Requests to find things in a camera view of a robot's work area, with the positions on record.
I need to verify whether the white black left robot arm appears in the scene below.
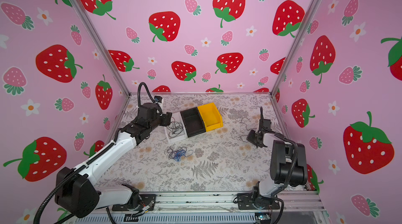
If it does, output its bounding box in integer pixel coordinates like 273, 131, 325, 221
33, 95, 172, 224

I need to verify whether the black plastic bin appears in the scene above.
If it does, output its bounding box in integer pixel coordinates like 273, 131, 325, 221
180, 108, 206, 138

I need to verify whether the aluminium corner post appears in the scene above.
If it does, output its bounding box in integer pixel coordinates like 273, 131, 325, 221
271, 0, 322, 97
70, 0, 130, 97

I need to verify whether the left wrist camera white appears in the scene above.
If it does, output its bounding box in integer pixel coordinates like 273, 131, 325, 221
153, 95, 163, 105

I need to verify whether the yellow plastic bin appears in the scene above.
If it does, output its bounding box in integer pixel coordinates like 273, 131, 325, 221
197, 103, 224, 132

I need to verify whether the aluminium corner post right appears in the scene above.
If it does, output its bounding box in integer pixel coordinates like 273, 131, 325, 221
271, 0, 322, 97

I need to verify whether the blue thin cable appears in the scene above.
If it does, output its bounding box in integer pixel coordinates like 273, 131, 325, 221
172, 148, 188, 162

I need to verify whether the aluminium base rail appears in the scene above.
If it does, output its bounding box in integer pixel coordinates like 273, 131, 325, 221
61, 191, 330, 224

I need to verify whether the white plastic bin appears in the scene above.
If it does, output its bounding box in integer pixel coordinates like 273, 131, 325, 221
164, 112, 188, 144

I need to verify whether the grey thin cable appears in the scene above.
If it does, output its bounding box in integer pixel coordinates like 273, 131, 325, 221
166, 121, 186, 137

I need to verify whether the aluminium corner post left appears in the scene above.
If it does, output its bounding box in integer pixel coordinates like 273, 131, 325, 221
70, 0, 130, 97

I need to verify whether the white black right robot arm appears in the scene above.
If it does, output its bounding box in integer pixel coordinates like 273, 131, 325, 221
233, 109, 308, 210

